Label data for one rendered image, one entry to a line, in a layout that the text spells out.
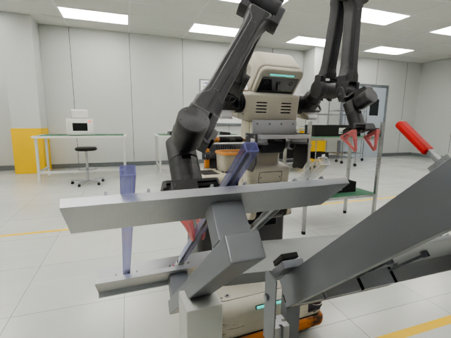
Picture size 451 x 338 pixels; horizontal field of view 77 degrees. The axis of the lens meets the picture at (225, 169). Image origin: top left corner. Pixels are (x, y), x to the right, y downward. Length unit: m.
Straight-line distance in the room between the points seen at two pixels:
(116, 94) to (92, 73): 0.63
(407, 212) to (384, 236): 0.05
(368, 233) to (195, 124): 0.32
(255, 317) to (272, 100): 0.99
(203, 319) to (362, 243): 0.27
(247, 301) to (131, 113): 6.13
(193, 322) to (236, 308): 0.93
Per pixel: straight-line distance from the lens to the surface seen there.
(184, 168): 0.52
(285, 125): 1.31
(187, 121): 0.49
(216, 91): 0.63
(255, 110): 1.26
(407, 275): 0.95
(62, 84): 7.29
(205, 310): 0.50
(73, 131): 5.84
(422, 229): 0.42
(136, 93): 7.17
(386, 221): 0.46
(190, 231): 0.49
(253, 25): 0.76
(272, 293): 0.69
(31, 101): 6.85
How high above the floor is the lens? 1.10
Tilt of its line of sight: 10 degrees down
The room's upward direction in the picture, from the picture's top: 1 degrees clockwise
